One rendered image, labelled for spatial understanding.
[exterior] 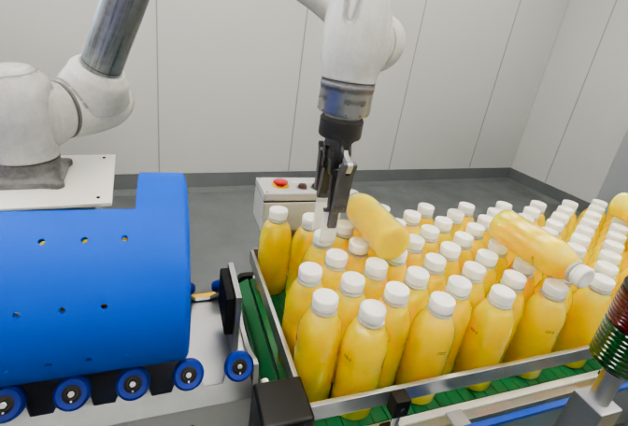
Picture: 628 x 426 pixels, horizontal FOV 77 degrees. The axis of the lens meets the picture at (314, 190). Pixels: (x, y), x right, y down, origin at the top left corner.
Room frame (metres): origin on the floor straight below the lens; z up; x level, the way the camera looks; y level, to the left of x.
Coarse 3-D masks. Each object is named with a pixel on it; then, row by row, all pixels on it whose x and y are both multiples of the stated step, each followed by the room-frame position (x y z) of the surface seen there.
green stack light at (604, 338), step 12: (600, 324) 0.38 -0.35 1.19; (612, 324) 0.36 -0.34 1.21; (600, 336) 0.36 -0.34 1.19; (612, 336) 0.35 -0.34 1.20; (624, 336) 0.34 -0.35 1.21; (600, 348) 0.36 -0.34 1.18; (612, 348) 0.35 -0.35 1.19; (624, 348) 0.34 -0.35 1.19; (600, 360) 0.35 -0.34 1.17; (612, 360) 0.34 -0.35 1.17; (624, 360) 0.34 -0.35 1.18; (612, 372) 0.34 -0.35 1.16; (624, 372) 0.33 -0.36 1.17
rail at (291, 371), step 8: (256, 264) 0.71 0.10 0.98; (256, 272) 0.69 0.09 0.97; (256, 280) 0.69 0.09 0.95; (264, 288) 0.63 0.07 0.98; (264, 296) 0.62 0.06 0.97; (264, 304) 0.61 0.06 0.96; (272, 304) 0.59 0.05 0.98; (272, 312) 0.57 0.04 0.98; (272, 320) 0.56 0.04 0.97; (272, 328) 0.55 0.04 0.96; (280, 328) 0.53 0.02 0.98; (280, 336) 0.51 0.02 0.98; (280, 344) 0.50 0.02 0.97; (280, 352) 0.50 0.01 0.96; (288, 352) 0.48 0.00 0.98; (288, 360) 0.46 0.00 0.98; (288, 368) 0.46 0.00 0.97; (288, 376) 0.45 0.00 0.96
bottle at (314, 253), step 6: (312, 240) 0.67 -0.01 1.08; (312, 246) 0.67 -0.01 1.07; (318, 246) 0.65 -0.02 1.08; (330, 246) 0.66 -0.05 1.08; (306, 252) 0.66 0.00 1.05; (312, 252) 0.65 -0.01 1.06; (318, 252) 0.65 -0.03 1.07; (324, 252) 0.65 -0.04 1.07; (306, 258) 0.65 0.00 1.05; (312, 258) 0.65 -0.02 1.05; (318, 258) 0.64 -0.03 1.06; (324, 258) 0.64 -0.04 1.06
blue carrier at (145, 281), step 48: (144, 192) 0.47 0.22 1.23; (0, 240) 0.36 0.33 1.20; (48, 240) 0.37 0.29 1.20; (96, 240) 0.39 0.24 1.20; (144, 240) 0.41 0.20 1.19; (0, 288) 0.33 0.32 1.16; (48, 288) 0.35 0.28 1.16; (96, 288) 0.36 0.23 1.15; (144, 288) 0.38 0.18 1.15; (0, 336) 0.31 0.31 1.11; (48, 336) 0.33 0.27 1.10; (96, 336) 0.35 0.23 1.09; (144, 336) 0.37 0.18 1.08; (0, 384) 0.33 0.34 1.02
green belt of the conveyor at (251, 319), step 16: (240, 288) 0.74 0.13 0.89; (256, 304) 0.69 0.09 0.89; (256, 320) 0.63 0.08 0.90; (256, 336) 0.59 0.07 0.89; (272, 336) 0.59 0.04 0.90; (256, 352) 0.56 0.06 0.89; (272, 352) 0.55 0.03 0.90; (272, 368) 0.52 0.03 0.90; (560, 368) 0.62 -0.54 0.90; (592, 368) 0.64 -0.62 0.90; (496, 384) 0.56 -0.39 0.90; (512, 384) 0.56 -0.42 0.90; (528, 384) 0.57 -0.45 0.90; (448, 400) 0.51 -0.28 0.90; (464, 400) 0.51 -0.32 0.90; (336, 416) 0.44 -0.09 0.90; (368, 416) 0.45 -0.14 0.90; (384, 416) 0.46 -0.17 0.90
